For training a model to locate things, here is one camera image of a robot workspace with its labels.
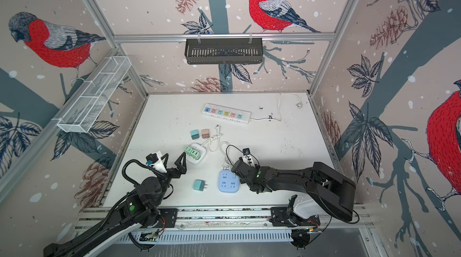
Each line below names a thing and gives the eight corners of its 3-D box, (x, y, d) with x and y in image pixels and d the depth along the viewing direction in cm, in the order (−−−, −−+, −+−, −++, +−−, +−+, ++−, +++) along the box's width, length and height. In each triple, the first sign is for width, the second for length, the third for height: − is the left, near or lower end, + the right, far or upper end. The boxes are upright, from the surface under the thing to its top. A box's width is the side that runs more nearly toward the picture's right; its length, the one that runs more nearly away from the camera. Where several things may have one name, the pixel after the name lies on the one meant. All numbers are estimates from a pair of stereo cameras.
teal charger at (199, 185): (192, 189, 83) (191, 187, 82) (195, 180, 86) (194, 178, 84) (206, 192, 82) (205, 190, 81) (208, 183, 85) (208, 181, 83)
